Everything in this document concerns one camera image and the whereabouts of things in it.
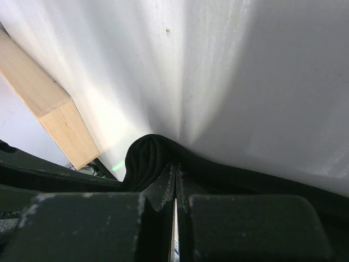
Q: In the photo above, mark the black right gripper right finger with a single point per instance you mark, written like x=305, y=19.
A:
x=185, y=187

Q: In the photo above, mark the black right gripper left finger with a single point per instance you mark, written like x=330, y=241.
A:
x=156, y=221

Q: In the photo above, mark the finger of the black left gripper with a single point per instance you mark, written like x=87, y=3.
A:
x=23, y=176

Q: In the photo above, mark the black tie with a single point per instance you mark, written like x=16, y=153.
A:
x=150, y=155

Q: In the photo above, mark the wooden compartment tray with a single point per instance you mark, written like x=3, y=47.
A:
x=49, y=103

